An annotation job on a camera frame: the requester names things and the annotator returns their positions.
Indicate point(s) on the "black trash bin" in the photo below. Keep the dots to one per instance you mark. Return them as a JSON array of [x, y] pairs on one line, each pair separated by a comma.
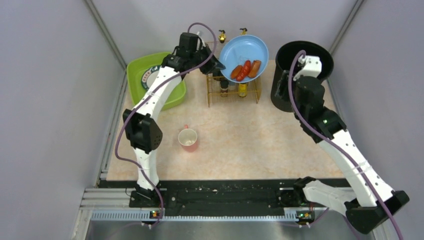
[[285, 56]]

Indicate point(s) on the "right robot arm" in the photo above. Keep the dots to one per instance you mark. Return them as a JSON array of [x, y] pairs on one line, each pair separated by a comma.
[[372, 201]]

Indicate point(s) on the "pink mug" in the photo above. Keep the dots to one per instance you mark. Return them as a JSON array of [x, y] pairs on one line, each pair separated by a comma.
[[188, 139]]

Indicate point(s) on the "brown sausage piece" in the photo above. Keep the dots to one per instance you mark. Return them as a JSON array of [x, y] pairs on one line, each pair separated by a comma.
[[255, 66]]

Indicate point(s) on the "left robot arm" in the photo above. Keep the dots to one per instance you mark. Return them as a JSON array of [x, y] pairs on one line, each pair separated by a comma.
[[140, 126]]

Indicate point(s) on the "blue plate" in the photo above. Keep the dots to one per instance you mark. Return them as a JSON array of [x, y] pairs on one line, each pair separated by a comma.
[[240, 49]]

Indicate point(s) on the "gold wire rack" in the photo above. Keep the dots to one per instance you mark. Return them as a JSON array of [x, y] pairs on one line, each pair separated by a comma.
[[254, 90]]

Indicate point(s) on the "small spice bottle yellow label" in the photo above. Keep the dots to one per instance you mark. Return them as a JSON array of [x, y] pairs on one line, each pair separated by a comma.
[[242, 90]]

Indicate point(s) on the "green plastic basin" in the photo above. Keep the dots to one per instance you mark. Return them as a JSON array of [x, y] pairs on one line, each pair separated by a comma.
[[138, 66]]

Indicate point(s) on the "small dark spice jar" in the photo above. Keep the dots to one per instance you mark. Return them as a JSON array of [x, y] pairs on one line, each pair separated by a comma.
[[224, 88]]

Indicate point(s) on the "white plate green rim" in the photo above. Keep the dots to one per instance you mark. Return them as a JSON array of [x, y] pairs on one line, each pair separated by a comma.
[[149, 76]]

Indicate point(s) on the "upper sausage piece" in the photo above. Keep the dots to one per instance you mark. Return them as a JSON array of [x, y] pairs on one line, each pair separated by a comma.
[[235, 72]]

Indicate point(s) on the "red sausage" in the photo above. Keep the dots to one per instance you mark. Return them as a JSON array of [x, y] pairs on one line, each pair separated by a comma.
[[245, 70]]

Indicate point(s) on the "dark sauce dispenser bottle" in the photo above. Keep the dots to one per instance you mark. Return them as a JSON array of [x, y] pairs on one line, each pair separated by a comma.
[[222, 36]]

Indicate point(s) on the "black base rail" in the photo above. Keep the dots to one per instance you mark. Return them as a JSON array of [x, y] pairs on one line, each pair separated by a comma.
[[219, 200]]

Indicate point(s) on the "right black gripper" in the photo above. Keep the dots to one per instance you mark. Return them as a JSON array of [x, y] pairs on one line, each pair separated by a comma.
[[285, 85]]

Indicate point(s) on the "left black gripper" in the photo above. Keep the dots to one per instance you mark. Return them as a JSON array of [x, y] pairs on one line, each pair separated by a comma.
[[209, 60]]

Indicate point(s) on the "clear oil dispenser bottle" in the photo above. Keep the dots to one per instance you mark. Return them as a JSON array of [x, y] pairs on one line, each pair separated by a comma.
[[243, 31]]

